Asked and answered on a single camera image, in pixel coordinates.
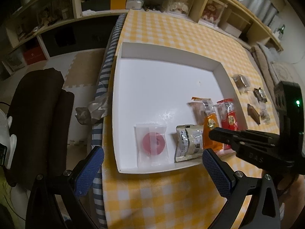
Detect dark foil snack packet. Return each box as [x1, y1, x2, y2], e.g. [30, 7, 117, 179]
[232, 74, 250, 89]

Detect cream dressed doll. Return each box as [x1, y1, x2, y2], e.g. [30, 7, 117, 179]
[168, 0, 193, 15]

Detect folded beige grey blankets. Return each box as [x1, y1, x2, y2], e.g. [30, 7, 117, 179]
[252, 42, 304, 97]

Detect dark foil square packet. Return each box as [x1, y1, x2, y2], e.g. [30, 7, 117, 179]
[253, 88, 267, 103]

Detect red storage box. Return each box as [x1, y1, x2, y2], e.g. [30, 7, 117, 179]
[23, 46, 46, 65]

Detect person's right hand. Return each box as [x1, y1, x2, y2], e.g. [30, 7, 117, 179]
[277, 175, 304, 213]

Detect orange snack bar packet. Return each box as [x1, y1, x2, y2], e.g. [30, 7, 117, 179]
[190, 97, 223, 152]

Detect red dressed doll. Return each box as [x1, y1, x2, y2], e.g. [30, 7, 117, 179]
[201, 0, 227, 25]

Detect yellow checkered cloth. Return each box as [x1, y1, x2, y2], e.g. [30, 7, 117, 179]
[102, 10, 279, 228]

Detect orange box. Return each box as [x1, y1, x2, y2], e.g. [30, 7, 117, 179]
[110, 0, 126, 10]

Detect dark brown chair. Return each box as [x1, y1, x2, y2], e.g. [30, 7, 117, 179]
[4, 68, 75, 190]

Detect green glass bottle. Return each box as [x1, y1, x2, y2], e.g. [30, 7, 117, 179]
[278, 24, 285, 40]

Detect red snack bar packet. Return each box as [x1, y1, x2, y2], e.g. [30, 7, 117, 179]
[217, 99, 238, 138]

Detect brown chocolate bar packet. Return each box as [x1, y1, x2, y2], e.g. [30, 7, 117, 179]
[247, 104, 261, 125]

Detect clear purple cookie packet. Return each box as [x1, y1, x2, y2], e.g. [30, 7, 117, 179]
[259, 102, 270, 125]

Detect pink disc snack packet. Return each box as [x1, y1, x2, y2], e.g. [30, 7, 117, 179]
[134, 123, 170, 169]

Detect white cardboard tray box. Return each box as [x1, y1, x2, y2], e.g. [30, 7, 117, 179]
[112, 42, 248, 174]

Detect wooden shelf unit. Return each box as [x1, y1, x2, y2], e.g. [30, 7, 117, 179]
[1, 0, 284, 79]

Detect small white box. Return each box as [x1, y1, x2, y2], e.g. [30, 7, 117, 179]
[222, 12, 251, 38]

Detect silver foil snack packet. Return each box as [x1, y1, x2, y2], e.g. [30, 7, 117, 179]
[175, 125, 203, 162]

